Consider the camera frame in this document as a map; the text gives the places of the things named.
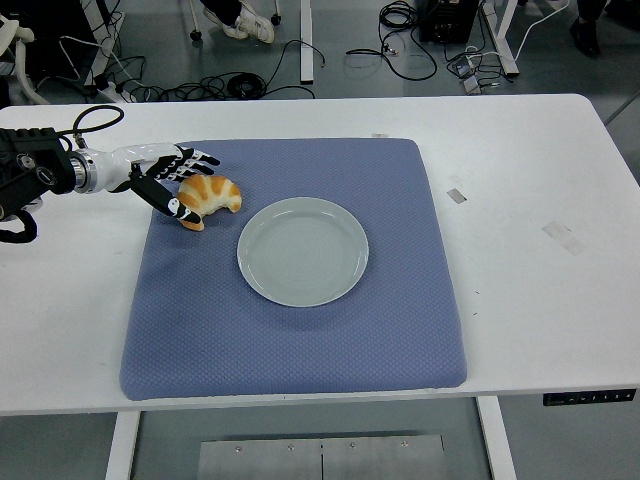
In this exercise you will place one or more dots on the small grey tape piece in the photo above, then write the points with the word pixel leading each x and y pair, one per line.
pixel 456 196

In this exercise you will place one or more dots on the white chair frame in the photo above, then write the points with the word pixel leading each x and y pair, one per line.
pixel 21 55

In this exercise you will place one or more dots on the blue quilted mat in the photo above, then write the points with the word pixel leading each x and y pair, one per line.
pixel 300 350

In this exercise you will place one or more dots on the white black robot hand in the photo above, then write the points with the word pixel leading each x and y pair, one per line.
pixel 120 167

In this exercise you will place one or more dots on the large clear tape piece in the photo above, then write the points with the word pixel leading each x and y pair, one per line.
pixel 562 237

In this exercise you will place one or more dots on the golden striped croissant bread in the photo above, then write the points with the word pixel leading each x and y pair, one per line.
pixel 220 192

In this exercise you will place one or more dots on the grey power adapter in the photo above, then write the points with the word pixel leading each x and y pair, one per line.
pixel 465 66

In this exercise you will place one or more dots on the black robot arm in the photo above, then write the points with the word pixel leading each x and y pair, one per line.
pixel 35 165

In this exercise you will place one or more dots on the black equipment box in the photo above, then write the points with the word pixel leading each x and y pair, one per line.
pixel 447 20

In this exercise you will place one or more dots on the white background table leg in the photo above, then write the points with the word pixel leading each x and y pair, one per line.
pixel 306 45
pixel 506 45

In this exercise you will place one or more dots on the white power strip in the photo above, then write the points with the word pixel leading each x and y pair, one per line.
pixel 114 92

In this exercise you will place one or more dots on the grey metal plate with screws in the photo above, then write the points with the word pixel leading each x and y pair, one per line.
pixel 320 460

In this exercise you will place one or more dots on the person's foot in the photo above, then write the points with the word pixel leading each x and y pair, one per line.
pixel 257 27
pixel 586 37
pixel 232 31

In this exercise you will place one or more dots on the grey foot pedal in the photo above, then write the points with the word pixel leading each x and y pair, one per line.
pixel 472 85

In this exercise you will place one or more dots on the black table control panel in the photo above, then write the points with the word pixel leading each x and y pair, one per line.
pixel 590 396

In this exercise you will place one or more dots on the pale grey round plate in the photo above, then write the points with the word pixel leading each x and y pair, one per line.
pixel 300 255

